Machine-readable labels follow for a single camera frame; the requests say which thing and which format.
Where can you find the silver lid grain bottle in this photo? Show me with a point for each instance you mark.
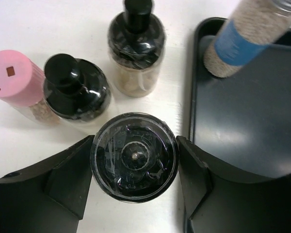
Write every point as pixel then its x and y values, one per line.
pixel 253 26

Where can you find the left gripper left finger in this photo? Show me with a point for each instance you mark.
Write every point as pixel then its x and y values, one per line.
pixel 49 196

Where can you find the pink cap spice bottle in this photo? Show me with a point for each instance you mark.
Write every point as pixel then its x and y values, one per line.
pixel 21 86

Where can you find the black lid bottle rear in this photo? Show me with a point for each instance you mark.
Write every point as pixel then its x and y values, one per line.
pixel 136 41

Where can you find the black lid bottle front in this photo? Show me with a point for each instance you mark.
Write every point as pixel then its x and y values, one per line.
pixel 78 92

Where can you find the clear top pepper grinder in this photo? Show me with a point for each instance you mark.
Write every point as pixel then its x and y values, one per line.
pixel 134 157

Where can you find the black rectangular tray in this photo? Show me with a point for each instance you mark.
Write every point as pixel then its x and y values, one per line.
pixel 244 120

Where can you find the black lid bottle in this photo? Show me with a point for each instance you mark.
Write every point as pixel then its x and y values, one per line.
pixel 136 41
pixel 78 92

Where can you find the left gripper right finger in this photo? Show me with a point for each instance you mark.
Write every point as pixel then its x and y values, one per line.
pixel 221 198

